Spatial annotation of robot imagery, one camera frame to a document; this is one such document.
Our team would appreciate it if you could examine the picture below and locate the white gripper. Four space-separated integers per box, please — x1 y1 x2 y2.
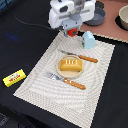
49 0 96 36

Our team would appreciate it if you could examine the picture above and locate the light blue milk carton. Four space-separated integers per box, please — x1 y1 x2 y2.
82 31 95 49

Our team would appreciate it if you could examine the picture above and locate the toy knife wooden handle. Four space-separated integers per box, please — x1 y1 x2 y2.
58 49 99 64

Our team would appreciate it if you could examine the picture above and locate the red toy tomato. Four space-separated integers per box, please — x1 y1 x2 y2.
68 28 78 37

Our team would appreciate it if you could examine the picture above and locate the beige bowl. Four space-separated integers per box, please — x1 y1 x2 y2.
119 5 128 30

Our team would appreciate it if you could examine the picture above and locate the yellow toy butter box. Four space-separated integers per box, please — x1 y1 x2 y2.
3 69 26 87

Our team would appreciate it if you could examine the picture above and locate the grey toy saucepan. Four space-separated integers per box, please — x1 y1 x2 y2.
86 1 106 26

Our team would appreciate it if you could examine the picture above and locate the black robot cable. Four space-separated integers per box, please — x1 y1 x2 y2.
9 11 51 31

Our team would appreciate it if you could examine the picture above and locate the woven beige placemat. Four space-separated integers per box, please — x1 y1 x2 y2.
14 32 114 128

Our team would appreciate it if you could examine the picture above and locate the toy fork wooden handle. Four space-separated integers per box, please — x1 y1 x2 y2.
45 72 86 90

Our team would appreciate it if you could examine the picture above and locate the yellow toy bread loaf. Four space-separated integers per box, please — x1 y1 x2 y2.
60 59 83 71

